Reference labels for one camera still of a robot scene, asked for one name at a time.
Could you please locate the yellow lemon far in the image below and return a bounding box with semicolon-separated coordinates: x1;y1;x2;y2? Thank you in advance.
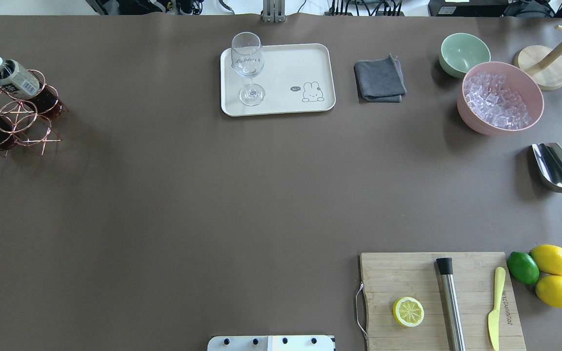
529;244;562;276

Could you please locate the white rabbit tray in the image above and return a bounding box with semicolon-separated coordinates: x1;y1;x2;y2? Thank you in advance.
220;43;336;117

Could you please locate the pink bowl of ice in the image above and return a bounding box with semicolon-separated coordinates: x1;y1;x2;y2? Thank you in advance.
457;61;544;136

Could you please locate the half lemon slice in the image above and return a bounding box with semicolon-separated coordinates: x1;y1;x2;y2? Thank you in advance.
392;297;424;327

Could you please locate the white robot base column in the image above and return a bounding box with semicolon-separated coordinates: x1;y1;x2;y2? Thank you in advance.
207;334;336;351

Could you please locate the yellow lemon near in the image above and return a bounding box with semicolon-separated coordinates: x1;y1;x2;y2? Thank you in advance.
535;275;562;308

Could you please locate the copper wire bottle basket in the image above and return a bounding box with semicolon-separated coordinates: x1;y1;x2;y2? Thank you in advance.
0;86;62;157

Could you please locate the green lime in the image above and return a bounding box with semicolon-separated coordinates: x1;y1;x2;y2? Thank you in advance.
507;251;540;285

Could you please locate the green bowl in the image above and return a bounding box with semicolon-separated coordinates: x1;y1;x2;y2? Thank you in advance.
439;33;491;78

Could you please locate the clear wine glass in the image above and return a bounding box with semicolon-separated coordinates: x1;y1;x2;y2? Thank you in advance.
231;32;265;106

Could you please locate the steel ice scoop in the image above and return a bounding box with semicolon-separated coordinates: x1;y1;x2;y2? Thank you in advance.
531;142;562;193

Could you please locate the yellow lemon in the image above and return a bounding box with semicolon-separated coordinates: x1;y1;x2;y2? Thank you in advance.
529;244;562;276
535;275;562;308

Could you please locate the yellow plastic knife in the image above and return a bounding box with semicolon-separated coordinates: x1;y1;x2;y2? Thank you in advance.
487;266;506;351

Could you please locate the bamboo cutting board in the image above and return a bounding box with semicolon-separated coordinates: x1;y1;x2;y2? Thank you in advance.
359;253;507;351

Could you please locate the grey folded cloth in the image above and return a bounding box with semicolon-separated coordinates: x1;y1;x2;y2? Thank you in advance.
353;55;407;103

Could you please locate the tea bottle white cap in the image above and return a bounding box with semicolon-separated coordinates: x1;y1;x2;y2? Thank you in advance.
0;57;64;120

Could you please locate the wooden cup tree stand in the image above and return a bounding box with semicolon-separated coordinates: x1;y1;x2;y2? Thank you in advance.
513;24;562;91

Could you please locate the steel muddler rod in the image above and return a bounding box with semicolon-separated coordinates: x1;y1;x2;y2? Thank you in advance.
436;257;467;351

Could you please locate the aluminium frame post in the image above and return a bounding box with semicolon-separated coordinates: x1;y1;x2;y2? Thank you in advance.
261;0;287;23

